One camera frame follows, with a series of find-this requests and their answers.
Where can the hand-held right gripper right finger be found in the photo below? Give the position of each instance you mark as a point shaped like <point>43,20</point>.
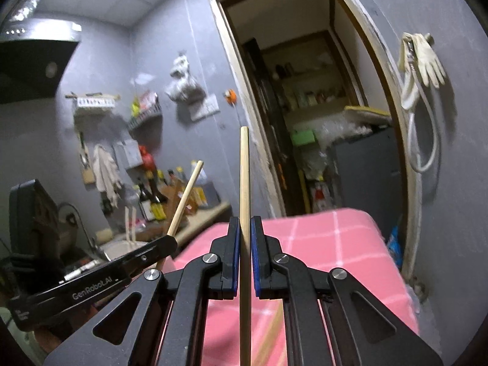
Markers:
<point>259,267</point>

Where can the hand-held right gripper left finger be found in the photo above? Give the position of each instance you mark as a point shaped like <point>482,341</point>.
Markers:
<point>231,267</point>

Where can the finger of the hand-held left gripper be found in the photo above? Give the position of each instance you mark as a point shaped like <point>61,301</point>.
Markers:
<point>152,253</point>

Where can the single wooden chopstick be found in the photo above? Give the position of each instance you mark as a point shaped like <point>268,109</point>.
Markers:
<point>244,183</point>
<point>186,194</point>

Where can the person's left hand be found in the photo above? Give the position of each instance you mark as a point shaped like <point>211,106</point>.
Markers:
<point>53,341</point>

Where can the dark sauce bottle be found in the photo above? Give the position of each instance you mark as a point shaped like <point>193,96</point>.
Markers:
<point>144,204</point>
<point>156,196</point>

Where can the pink checked tablecloth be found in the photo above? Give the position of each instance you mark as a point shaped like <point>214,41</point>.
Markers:
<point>324,244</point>

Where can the clear oil jug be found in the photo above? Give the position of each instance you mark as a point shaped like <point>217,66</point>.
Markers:
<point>207,192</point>

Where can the white towel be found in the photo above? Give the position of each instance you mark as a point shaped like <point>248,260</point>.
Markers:
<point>106,171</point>

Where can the red plastic bag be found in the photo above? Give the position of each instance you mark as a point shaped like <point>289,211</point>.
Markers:
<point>148,158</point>

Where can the green box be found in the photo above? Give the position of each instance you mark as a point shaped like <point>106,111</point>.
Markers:
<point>304,138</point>

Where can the blue plastic bag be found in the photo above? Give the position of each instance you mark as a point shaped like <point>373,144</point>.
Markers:
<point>394,246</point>

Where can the grey cabinet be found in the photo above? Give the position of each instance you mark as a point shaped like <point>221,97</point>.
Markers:
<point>366,171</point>

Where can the dark wooden door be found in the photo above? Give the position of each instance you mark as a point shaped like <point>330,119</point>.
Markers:
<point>267,122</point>

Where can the yellow packet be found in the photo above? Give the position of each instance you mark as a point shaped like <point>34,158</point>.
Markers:
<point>135,107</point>

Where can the red packet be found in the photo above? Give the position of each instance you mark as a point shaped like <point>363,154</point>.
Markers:
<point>148,101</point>

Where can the crumpled clear plastic sheet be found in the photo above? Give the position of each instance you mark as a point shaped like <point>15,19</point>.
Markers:
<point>343,131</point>

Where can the clear plastic bag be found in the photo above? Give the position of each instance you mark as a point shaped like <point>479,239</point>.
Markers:
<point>185,90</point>

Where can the orange plug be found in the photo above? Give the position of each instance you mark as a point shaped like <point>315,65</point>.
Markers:
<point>230,96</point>

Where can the yellow edged cushion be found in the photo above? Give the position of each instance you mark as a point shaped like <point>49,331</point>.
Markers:
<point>366,114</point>

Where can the white plastic bag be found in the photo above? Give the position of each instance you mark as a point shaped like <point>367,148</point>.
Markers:
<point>180,66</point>

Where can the wooden shelf unit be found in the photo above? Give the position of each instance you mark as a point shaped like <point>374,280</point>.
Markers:
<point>305,74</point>

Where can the black range hood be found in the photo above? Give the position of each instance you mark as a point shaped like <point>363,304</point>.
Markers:
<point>30,68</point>

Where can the white wall box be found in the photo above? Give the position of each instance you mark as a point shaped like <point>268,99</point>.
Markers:
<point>129,155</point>

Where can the grey wall rack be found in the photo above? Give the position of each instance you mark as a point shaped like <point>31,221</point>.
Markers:
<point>146,119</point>

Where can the white wall socket panel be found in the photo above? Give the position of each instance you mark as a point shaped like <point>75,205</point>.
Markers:
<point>205,109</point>

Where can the white wall basket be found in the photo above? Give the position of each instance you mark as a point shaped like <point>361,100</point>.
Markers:
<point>95,105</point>

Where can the wooden door frame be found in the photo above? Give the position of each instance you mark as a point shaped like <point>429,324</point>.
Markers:
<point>233,64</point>

